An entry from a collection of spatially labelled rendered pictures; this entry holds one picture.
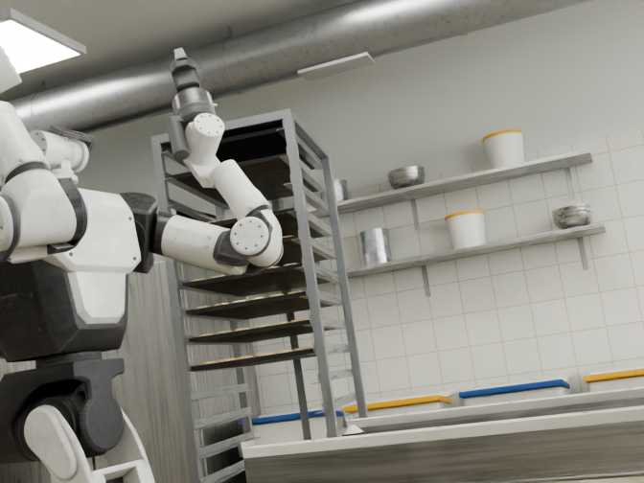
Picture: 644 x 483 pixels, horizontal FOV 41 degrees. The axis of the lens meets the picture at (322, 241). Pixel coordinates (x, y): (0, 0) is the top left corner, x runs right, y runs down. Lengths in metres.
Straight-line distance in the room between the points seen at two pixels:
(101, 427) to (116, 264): 0.29
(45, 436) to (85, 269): 0.29
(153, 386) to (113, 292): 3.43
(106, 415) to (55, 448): 0.11
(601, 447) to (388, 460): 0.24
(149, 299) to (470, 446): 4.15
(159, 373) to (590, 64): 3.11
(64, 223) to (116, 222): 0.38
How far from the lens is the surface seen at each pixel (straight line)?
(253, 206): 1.73
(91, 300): 1.57
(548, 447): 0.95
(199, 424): 2.82
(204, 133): 1.79
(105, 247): 1.61
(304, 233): 2.68
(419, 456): 1.00
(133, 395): 5.10
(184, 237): 1.75
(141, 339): 5.06
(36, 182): 1.26
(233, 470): 3.10
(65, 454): 1.56
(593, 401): 1.23
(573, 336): 5.23
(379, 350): 5.43
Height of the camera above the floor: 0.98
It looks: 9 degrees up
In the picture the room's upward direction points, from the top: 8 degrees counter-clockwise
